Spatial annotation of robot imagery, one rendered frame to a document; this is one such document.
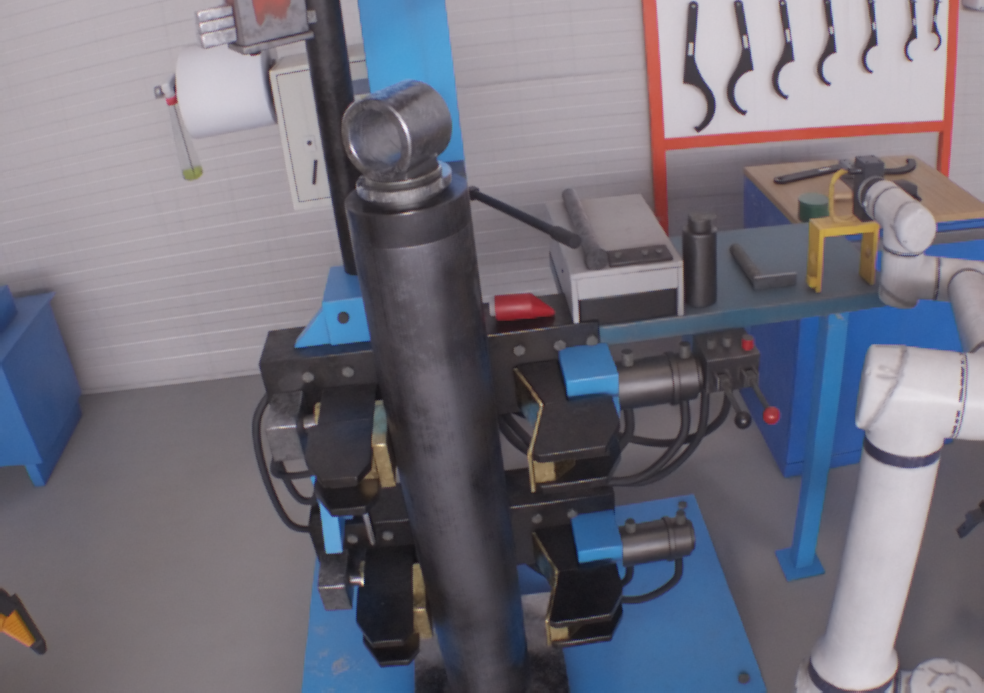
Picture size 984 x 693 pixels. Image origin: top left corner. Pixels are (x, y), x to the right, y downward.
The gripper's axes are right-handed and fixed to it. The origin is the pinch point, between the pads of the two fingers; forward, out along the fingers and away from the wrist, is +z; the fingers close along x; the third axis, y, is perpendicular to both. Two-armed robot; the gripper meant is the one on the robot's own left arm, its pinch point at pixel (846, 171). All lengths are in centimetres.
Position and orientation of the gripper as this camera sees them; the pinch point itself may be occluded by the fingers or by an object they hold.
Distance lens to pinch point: 194.4
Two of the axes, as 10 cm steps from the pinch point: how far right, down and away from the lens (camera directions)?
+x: 1.0, 8.7, 4.8
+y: -9.9, 1.3, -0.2
